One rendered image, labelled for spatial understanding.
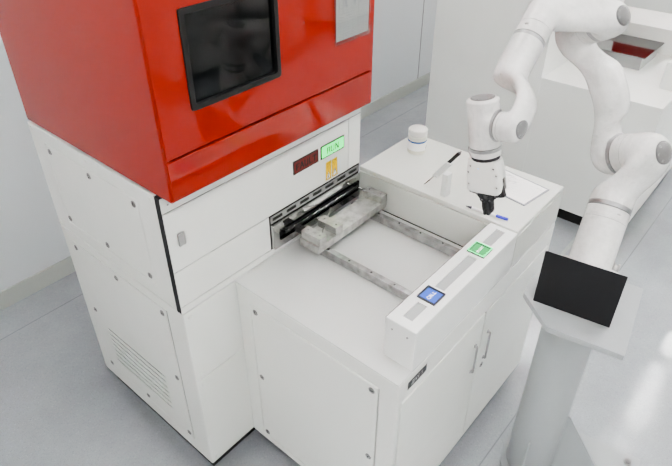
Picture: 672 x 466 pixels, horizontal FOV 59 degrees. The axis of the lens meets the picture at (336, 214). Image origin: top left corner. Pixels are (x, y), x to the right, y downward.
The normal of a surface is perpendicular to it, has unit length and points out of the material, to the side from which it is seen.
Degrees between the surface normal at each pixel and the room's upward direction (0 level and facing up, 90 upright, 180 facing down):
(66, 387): 0
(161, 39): 90
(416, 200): 90
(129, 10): 90
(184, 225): 90
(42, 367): 0
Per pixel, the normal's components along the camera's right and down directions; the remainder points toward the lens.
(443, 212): -0.65, 0.43
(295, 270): 0.00, -0.82
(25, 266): 0.76, 0.37
